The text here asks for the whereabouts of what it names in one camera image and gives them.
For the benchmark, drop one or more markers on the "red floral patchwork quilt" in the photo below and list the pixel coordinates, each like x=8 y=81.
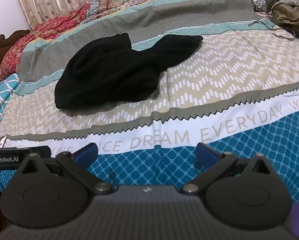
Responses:
x=47 y=27

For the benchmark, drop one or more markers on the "teal lattice bed sheet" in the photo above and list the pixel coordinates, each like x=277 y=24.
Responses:
x=2 y=97

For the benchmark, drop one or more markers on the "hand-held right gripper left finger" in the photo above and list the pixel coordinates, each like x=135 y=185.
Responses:
x=85 y=153

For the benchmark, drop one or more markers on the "black pants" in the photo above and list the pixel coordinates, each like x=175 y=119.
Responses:
x=102 y=75

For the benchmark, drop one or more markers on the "patterned striped bedspread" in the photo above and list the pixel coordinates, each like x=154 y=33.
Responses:
x=214 y=80

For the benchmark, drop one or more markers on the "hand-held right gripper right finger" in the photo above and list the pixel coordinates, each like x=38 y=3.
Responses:
x=205 y=153

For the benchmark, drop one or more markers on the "olive crumpled cloth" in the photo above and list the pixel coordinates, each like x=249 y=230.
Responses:
x=289 y=7

